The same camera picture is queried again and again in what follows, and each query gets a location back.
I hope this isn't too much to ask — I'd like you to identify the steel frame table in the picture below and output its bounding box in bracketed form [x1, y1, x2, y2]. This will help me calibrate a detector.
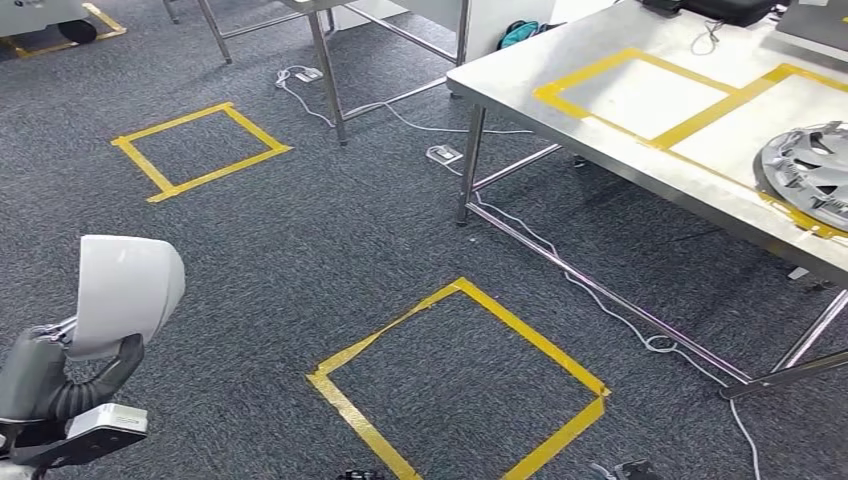
[162, 0, 473, 148]

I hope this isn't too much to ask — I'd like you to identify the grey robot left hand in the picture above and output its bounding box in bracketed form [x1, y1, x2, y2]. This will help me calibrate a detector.
[0, 316, 146, 425]

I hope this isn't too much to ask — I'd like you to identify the white cabinet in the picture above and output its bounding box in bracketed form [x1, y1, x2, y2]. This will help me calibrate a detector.
[329, 0, 559, 66]

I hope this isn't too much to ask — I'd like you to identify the teal bag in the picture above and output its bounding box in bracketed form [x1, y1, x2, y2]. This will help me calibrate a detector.
[496, 19, 566, 52]

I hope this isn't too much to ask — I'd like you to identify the thin black cable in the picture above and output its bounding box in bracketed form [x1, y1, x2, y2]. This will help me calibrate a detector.
[690, 18, 725, 57]

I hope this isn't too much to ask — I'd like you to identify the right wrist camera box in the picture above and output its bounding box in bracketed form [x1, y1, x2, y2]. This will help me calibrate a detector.
[589, 458, 664, 480]

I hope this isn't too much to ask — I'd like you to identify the white wheeled cart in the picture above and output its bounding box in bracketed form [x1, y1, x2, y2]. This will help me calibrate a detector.
[0, 0, 101, 46]

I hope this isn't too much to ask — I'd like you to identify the stainless steel workbench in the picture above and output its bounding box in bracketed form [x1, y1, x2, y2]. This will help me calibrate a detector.
[445, 0, 848, 403]

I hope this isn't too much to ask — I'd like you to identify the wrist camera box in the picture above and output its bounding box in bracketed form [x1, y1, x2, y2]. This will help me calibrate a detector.
[7, 402, 149, 469]
[589, 458, 664, 480]

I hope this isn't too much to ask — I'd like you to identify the grey plastic wheel hubcap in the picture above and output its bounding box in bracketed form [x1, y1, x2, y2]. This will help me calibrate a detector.
[753, 120, 848, 234]

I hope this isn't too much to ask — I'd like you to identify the white power cable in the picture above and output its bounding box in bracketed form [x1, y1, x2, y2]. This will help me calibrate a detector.
[274, 66, 535, 137]
[437, 158, 763, 480]

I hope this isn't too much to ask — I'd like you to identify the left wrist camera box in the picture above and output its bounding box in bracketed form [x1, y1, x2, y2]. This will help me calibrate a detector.
[7, 402, 149, 469]

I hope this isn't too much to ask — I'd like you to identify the white curved plastic part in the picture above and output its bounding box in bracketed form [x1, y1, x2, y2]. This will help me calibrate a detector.
[68, 234, 187, 363]

